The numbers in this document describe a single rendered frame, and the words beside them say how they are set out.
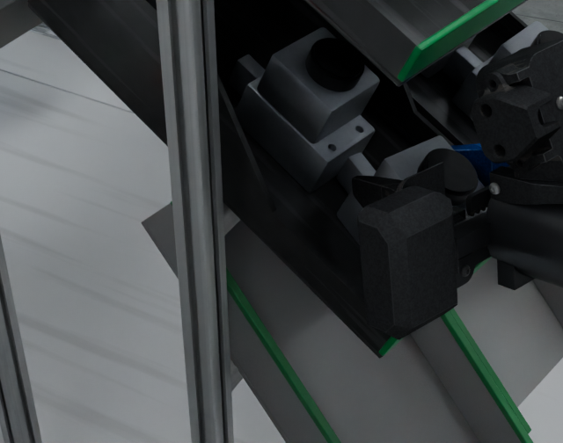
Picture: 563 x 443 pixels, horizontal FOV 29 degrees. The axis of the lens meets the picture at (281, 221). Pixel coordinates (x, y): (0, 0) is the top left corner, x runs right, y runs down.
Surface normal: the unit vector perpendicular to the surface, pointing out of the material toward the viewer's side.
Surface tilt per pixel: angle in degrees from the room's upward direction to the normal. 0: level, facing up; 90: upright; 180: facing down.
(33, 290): 0
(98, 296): 0
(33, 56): 0
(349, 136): 25
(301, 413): 90
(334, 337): 45
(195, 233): 90
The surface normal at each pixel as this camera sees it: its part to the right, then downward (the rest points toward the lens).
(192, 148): -0.51, 0.52
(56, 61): 0.00, -0.79
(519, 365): 0.54, -0.29
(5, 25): 0.86, 0.30
